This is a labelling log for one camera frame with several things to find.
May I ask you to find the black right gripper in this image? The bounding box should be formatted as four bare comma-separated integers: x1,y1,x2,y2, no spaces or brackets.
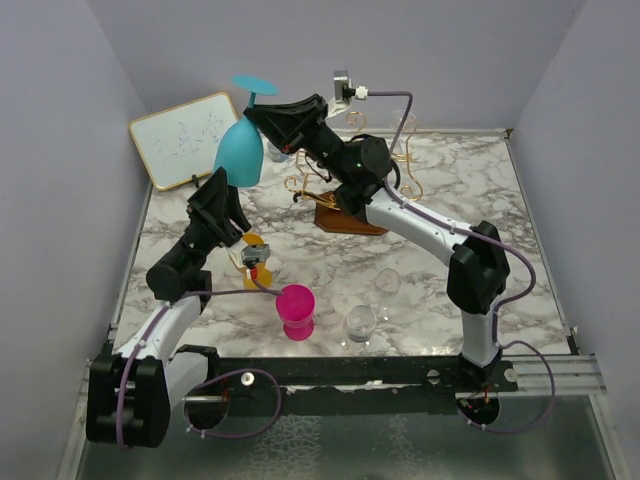
243,96,351,185

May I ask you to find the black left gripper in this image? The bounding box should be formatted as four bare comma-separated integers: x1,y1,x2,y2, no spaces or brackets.
174,163,251,268

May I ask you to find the blue plastic wine glass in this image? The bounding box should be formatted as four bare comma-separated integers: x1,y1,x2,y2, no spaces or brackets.
213,75,279,188

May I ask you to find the clear wine glass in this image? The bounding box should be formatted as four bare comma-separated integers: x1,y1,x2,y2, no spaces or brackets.
389,110,417,136

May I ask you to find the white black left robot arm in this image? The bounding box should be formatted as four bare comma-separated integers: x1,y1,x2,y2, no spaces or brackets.
85,169,251,449

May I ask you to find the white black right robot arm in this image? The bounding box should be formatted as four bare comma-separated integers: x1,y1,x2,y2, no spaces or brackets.
244,94,510,391

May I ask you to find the yellow plastic wine glass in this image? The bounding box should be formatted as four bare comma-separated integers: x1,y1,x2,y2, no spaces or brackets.
243,233,272,289

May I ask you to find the pink plastic wine glass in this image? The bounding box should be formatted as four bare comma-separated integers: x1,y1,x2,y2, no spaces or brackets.
275,284,316,341

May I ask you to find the small clear blue cup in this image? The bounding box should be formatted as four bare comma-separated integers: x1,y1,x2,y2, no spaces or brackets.
267,142,289,163

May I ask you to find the small whiteboard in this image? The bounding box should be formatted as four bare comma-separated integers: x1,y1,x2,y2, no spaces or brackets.
128,92,238,191

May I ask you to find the clear glass near front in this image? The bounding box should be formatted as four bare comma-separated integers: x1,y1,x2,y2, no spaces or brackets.
341,304,390,352

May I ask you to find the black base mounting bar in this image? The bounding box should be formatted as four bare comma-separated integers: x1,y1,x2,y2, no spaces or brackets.
185,356,517,422

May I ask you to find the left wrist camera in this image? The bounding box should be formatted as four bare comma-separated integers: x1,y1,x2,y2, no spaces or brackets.
241,244,271,269

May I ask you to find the gold wire wine glass rack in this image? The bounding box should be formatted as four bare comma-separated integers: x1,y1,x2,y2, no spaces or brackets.
284,130,424,236

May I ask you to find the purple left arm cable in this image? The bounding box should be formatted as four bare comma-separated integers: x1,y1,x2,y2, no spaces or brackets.
114,269,284,451

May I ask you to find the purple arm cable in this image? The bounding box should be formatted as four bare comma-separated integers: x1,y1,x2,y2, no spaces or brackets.
367,89,556,437
114,269,284,451

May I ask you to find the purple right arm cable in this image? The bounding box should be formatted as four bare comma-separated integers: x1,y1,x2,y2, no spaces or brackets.
367,89,556,437

